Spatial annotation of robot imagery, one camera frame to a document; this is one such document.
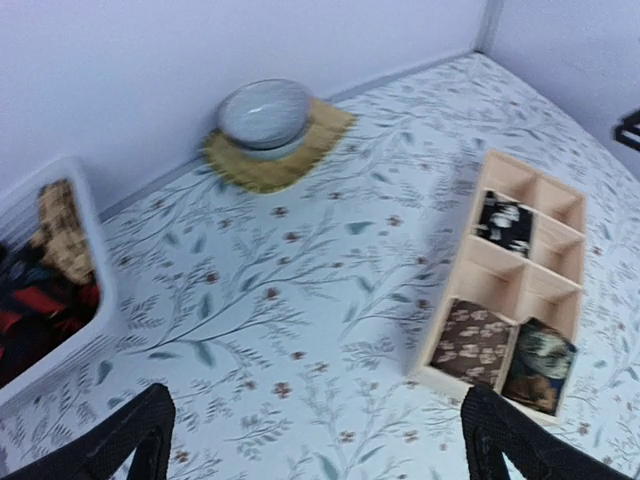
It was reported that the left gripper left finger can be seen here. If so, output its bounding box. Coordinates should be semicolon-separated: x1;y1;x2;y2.
7;383;176;480

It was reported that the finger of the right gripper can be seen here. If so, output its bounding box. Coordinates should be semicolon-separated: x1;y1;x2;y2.
613;109;640;150

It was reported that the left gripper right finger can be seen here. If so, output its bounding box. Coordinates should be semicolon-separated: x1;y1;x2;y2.
460;385;626;479

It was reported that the brown green patterned tie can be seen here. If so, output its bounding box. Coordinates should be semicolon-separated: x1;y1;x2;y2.
502;317;577;416

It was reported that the wooden compartment box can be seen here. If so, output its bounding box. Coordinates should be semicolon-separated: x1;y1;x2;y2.
408;150;587;400

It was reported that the rolled dark patterned tie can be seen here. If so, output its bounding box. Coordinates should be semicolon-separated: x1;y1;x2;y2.
430;299;514;387

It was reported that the rolled black tie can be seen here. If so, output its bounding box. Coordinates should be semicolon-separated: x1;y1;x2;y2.
475;190;534;258

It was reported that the dark red patterned tie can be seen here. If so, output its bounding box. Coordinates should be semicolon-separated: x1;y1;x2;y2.
1;245;100;386

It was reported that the floral tablecloth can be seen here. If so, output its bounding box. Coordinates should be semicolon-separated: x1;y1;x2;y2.
1;55;639;479

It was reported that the yellow spotted tie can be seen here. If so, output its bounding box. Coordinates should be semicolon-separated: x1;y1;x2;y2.
30;178;95;285

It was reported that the white plastic basket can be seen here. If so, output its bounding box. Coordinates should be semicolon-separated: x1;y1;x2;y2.
1;158;126;412

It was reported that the yellow woven mat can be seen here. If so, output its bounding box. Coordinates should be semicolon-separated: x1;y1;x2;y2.
201;99;357;194

